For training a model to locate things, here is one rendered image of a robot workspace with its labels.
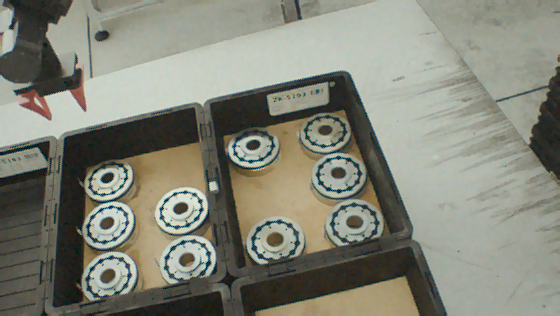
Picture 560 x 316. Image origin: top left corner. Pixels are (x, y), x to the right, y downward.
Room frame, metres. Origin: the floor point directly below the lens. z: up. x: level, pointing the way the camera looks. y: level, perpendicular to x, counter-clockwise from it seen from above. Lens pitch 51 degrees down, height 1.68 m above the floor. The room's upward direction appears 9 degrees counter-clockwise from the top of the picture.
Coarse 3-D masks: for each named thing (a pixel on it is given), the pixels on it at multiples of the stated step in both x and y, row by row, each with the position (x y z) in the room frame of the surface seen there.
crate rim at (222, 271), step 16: (160, 112) 0.77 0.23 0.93; (176, 112) 0.76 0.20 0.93; (80, 128) 0.76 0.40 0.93; (96, 128) 0.75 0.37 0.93; (64, 144) 0.73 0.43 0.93; (208, 160) 0.63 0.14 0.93; (208, 176) 0.59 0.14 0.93; (208, 192) 0.56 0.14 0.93; (208, 208) 0.52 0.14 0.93; (48, 256) 0.47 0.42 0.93; (224, 256) 0.43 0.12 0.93; (48, 272) 0.44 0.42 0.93; (224, 272) 0.40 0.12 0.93; (48, 288) 0.41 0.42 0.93; (160, 288) 0.39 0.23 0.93; (176, 288) 0.38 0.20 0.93; (48, 304) 0.39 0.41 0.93; (80, 304) 0.38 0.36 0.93; (96, 304) 0.37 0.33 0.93; (112, 304) 0.37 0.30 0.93
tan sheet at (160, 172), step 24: (192, 144) 0.76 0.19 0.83; (144, 168) 0.72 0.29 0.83; (168, 168) 0.71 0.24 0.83; (192, 168) 0.70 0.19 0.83; (144, 192) 0.65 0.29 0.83; (168, 192) 0.64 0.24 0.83; (144, 216) 0.60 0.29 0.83; (144, 240) 0.54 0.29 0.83; (168, 240) 0.53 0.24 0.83; (144, 264) 0.49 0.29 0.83; (192, 264) 0.48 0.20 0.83; (144, 288) 0.44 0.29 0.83
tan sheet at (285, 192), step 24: (288, 144) 0.72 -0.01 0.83; (288, 168) 0.66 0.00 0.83; (312, 168) 0.65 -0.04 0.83; (240, 192) 0.62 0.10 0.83; (264, 192) 0.61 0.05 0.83; (288, 192) 0.60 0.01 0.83; (312, 192) 0.59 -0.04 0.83; (240, 216) 0.56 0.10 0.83; (264, 216) 0.56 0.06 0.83; (288, 216) 0.55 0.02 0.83; (312, 216) 0.54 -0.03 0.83; (312, 240) 0.49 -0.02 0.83
